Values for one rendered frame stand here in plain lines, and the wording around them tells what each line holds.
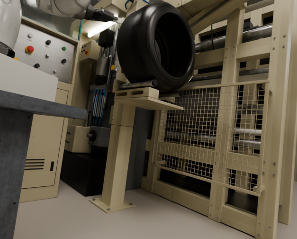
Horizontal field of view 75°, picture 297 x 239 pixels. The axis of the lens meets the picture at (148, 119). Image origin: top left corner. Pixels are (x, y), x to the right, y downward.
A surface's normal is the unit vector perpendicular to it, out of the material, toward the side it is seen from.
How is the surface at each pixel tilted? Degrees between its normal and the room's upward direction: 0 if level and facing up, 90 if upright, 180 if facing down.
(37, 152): 90
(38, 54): 90
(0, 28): 93
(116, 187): 90
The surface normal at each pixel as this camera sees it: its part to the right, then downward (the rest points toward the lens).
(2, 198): 0.90, 0.08
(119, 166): 0.70, 0.04
